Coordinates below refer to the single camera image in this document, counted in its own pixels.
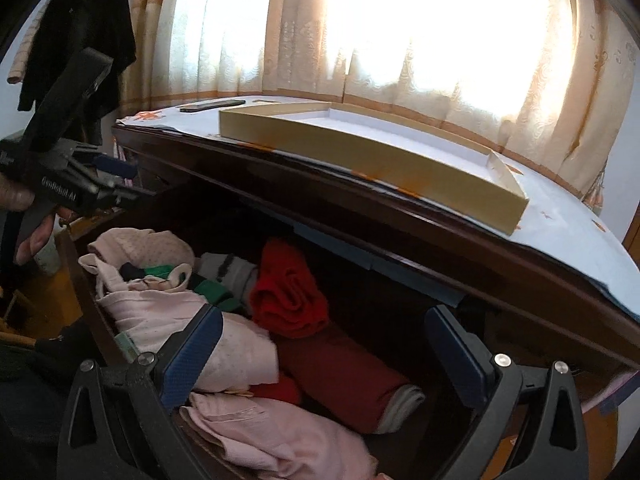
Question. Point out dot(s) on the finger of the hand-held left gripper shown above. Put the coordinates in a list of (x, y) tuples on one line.
[(117, 166), (130, 193)]

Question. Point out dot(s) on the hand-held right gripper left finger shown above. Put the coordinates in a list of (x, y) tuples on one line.
[(192, 355)]

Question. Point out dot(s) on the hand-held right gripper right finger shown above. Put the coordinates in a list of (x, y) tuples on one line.
[(450, 355)]

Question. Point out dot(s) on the pale pink dotted underwear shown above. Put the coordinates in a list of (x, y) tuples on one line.
[(150, 315), (145, 250)]

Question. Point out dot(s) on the dark red underwear white waistband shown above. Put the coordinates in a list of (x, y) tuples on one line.
[(340, 370)]

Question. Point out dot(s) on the bright red underwear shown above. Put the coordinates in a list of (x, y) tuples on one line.
[(287, 295)]

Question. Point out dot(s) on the beige shallow cardboard box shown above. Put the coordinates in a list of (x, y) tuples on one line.
[(350, 150)]

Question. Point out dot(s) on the white grey striped underwear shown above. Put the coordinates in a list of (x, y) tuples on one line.
[(235, 275)]

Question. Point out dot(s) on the small red underwear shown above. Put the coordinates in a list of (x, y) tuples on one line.
[(277, 390)]

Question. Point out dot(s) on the pink folded underwear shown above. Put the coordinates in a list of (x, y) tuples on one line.
[(270, 435)]

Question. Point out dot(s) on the person's left hand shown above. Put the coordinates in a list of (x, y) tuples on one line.
[(36, 244)]

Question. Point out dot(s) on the pink hanging garment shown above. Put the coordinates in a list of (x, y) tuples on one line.
[(22, 60)]

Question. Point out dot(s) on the black hanging garment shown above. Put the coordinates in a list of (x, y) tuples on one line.
[(80, 15)]

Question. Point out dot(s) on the orange white patterned curtain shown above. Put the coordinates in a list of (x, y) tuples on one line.
[(165, 60)]

